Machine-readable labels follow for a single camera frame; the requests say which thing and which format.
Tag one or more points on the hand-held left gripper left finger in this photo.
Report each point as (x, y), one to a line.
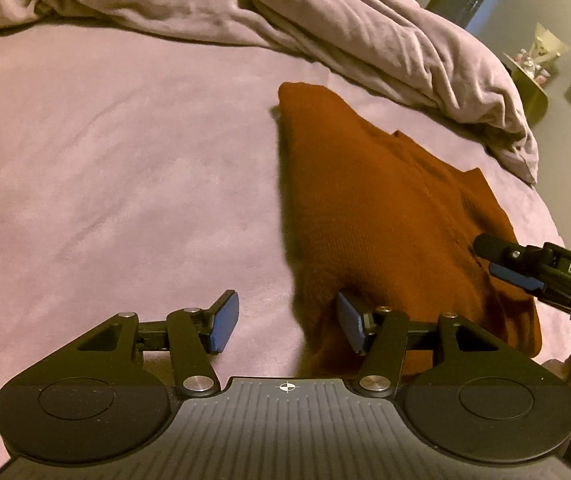
(225, 322)

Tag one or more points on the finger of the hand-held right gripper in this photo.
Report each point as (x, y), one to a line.
(515, 276)
(498, 249)

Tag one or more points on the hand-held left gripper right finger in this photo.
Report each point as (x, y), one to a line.
(349, 322)

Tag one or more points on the rust orange knit sweater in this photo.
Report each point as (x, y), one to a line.
(380, 200)

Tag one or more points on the round gold side table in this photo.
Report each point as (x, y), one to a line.
(533, 92)

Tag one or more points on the bed with lilac sheet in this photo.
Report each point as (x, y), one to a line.
(115, 175)

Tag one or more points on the white gift bag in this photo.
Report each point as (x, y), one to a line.
(546, 45)

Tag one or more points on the crumpled lilac blanket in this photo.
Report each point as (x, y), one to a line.
(315, 15)

